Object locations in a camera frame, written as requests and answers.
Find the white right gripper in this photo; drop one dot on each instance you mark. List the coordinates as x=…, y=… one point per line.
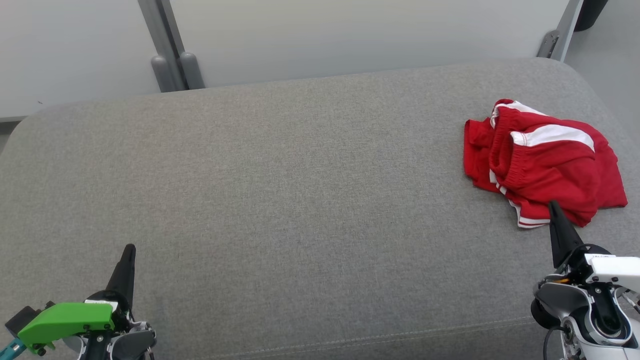
x=617, y=270

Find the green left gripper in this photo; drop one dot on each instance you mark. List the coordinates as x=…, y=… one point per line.
x=65, y=320

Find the red shorts with white stripe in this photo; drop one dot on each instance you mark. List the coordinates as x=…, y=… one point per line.
x=550, y=165

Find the red Bulls 23 jersey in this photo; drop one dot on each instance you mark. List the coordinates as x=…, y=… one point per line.
x=475, y=150

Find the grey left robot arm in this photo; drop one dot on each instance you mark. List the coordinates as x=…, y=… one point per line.
x=130, y=345

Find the grey fabric sofa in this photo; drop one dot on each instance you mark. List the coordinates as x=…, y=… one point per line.
x=300, y=175

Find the black cylindrical object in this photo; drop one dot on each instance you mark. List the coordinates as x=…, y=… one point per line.
x=590, y=12

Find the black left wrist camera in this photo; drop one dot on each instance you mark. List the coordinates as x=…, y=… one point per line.
x=20, y=317

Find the grey post with two cylinders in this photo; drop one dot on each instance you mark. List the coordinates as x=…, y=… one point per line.
x=170, y=65

